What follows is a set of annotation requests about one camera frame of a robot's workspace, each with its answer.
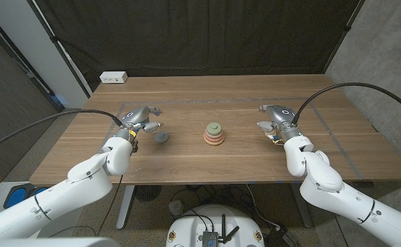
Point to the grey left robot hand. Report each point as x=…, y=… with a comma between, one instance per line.
x=137, y=116

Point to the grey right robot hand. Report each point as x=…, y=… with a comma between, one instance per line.
x=281, y=118

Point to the green disk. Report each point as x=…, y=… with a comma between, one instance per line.
x=214, y=128

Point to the dusty pink disk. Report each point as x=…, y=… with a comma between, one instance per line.
x=214, y=136

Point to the coral red disk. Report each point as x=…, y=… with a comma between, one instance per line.
x=214, y=140

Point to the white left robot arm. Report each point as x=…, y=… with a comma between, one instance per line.
x=63, y=192

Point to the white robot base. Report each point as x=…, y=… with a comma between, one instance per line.
x=190, y=230

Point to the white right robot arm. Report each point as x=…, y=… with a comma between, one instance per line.
x=344, y=195

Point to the small cream disk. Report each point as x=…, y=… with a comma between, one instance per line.
x=270, y=134

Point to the small dark grey disk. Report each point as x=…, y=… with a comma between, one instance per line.
x=161, y=137

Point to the white power strip box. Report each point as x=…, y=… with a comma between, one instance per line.
x=113, y=77

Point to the large orange disk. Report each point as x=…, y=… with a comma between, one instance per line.
x=214, y=143

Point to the round black floor fan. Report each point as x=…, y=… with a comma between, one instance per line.
x=147, y=193

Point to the metal table leg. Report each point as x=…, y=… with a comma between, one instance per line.
x=301, y=212
x=125, y=206

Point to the round grey floor object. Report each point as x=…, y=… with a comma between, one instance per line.
x=176, y=208

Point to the black backdrop curtain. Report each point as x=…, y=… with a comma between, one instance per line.
x=200, y=34

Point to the black backdrop stand pole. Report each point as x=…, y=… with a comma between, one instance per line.
x=53, y=38
x=347, y=28

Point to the black floor power strip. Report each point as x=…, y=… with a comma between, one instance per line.
x=281, y=238

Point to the blue foot pedal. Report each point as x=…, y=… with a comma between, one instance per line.
x=40, y=190
x=16, y=198

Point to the grey box with black antennas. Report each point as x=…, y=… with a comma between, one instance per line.
x=210, y=238

